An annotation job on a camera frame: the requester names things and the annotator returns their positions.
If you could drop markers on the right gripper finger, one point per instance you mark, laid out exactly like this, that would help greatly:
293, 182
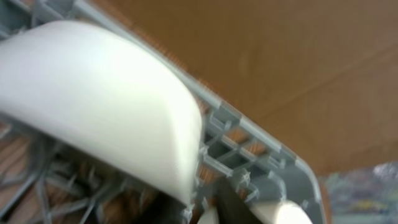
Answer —
230, 208

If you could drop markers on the grey-white bowl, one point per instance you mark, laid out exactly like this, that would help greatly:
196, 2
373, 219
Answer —
106, 96

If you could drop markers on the grey dishwasher rack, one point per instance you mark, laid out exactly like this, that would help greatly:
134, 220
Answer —
45, 180

